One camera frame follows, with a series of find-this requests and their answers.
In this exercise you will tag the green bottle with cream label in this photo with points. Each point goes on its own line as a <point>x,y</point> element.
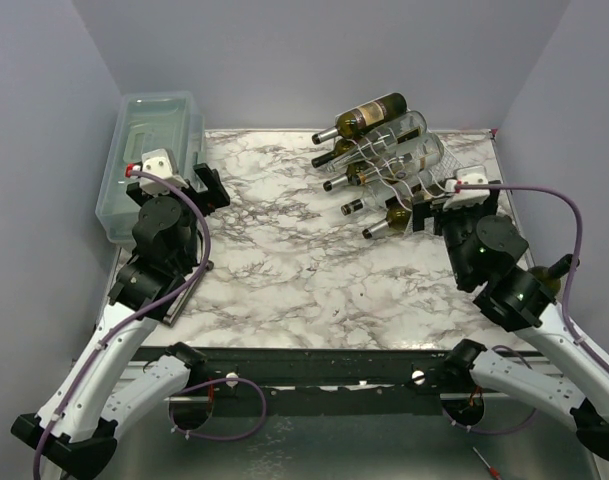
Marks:
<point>344,179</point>

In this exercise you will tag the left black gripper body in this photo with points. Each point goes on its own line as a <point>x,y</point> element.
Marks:
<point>197,197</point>

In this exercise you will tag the red handled screwdriver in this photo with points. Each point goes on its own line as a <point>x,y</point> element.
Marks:
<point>494,473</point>

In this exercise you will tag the clear plastic storage bin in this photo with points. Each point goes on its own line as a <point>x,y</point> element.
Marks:
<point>147,122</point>

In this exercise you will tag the white wire wine rack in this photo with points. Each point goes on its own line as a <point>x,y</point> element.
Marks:
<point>431,180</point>

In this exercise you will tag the small black metal stand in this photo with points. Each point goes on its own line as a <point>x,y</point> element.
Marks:
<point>179,305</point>

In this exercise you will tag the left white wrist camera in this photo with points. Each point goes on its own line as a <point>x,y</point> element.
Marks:
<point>161,164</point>

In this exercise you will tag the tall clear glass bottle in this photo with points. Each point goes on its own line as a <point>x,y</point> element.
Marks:
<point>382,140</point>

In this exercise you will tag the dark green front bottle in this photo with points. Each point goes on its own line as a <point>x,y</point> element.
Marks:
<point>551,276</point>

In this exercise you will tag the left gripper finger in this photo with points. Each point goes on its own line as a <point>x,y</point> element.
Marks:
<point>208,178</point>
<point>212,200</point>

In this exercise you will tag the wine bottle on rack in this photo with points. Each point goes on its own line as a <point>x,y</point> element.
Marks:
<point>361,119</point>

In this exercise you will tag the clear corked liquor bottle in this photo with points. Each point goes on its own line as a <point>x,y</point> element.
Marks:
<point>408,159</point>

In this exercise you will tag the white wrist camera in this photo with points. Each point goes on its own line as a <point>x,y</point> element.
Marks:
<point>466,188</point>
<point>161,164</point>

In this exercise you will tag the clear bottle black cap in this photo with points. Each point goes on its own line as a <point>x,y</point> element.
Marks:
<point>378,195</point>

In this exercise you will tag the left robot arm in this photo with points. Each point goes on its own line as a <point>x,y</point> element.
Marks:
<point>79,427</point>

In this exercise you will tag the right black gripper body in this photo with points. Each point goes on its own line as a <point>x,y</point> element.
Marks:
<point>425,215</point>

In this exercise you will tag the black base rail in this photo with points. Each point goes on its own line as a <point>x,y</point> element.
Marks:
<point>319,382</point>

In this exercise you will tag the green bottle silver foil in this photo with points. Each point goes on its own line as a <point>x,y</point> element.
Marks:
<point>396,220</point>

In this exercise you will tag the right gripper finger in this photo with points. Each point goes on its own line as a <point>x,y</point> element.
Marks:
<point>492,200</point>
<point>421,212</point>

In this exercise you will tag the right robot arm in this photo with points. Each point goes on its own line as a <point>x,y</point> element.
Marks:
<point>484,250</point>

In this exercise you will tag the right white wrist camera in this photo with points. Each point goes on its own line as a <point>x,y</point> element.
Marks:
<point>466,188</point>

